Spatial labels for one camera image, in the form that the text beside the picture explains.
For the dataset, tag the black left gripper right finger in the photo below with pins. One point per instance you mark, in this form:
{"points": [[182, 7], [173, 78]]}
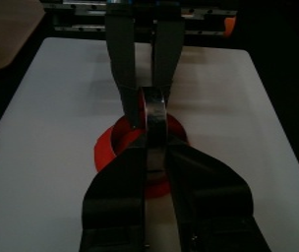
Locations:
{"points": [[213, 206]]}

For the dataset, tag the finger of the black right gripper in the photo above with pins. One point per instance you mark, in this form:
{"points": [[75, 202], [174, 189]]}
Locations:
{"points": [[122, 55], [168, 52]]}

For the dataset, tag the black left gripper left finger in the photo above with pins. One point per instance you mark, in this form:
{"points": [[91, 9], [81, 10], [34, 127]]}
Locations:
{"points": [[115, 203]]}

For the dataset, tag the round metal dough cutter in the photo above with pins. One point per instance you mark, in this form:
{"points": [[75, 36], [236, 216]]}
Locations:
{"points": [[157, 114]]}

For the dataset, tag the small orange object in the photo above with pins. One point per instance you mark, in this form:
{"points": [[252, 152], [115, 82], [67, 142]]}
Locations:
{"points": [[230, 27]]}

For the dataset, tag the white cutting board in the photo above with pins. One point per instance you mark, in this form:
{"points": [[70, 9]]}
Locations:
{"points": [[47, 114]]}

